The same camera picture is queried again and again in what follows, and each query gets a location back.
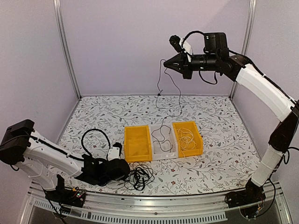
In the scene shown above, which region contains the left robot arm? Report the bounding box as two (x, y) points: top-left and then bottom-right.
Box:
(0, 119), (130, 203)

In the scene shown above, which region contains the clear plastic bin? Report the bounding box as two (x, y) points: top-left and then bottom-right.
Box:
(149, 124), (178, 161)

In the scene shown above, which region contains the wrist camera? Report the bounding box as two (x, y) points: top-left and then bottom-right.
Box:
(169, 35), (193, 56)
(107, 142), (122, 161)

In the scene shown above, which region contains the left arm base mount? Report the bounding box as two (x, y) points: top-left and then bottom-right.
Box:
(45, 175), (86, 208)

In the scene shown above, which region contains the yellow bin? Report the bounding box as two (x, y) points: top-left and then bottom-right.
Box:
(172, 121), (203, 158)
(124, 125), (152, 163)

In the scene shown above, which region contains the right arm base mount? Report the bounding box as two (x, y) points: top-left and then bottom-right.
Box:
(224, 178), (266, 219)

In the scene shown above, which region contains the aluminium frame post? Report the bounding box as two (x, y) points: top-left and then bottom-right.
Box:
(228, 0), (257, 100)
(53, 0), (82, 100)

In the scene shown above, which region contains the left aluminium frame post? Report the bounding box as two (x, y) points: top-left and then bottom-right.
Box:
(53, 0), (82, 100)

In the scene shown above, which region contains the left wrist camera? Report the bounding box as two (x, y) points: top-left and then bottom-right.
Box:
(107, 142), (122, 161)

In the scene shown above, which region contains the right yellow bin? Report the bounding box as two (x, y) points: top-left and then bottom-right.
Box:
(172, 121), (203, 158)

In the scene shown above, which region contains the front aluminium rail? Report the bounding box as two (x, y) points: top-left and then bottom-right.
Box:
(20, 182), (293, 224)

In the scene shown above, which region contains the white cable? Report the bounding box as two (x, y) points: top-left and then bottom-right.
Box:
(177, 127), (198, 159)

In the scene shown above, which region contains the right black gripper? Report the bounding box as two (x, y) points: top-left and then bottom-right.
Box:
(163, 51), (219, 79)

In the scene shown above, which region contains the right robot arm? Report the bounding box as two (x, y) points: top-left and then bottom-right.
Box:
(164, 31), (299, 203)

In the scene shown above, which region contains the right aluminium frame post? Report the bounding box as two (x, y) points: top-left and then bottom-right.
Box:
(228, 0), (257, 100)

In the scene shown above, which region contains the floral table mat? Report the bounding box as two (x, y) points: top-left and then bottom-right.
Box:
(52, 96), (260, 196)

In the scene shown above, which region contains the left yellow bin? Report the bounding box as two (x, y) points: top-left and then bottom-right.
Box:
(124, 125), (152, 163)

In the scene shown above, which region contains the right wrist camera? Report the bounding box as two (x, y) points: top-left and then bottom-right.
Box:
(169, 35), (193, 56)

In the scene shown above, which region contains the thin black cable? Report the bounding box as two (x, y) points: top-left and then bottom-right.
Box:
(151, 59), (184, 143)
(153, 124), (175, 154)

